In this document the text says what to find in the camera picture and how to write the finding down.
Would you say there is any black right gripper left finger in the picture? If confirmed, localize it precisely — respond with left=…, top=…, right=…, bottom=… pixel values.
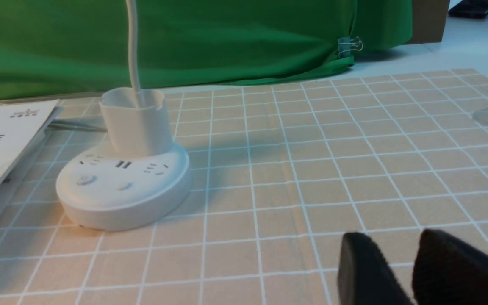
left=338, top=232, right=413, bottom=305

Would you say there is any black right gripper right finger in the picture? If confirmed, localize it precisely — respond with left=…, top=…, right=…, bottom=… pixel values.
left=412, top=228, right=488, bottom=305

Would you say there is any green backdrop cloth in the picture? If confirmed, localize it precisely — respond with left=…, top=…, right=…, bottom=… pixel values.
left=0, top=0, right=413, bottom=99

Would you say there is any brown cardboard box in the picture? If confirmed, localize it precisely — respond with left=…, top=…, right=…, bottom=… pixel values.
left=405, top=0, right=450, bottom=45

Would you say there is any white desk lamp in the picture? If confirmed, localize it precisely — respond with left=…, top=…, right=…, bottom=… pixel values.
left=55, top=0, right=192, bottom=231

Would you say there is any grey lamp power cable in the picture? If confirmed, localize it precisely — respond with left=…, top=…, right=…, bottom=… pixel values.
left=49, top=120, right=108, bottom=133

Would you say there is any checkered beige tablecloth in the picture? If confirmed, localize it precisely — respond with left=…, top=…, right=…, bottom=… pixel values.
left=0, top=68, right=488, bottom=305

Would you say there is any silver binder clip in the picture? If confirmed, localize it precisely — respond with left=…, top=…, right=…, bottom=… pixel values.
left=338, top=37, right=363, bottom=58

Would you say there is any black device in background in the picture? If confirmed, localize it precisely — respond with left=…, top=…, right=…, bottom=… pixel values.
left=448, top=0, right=488, bottom=19

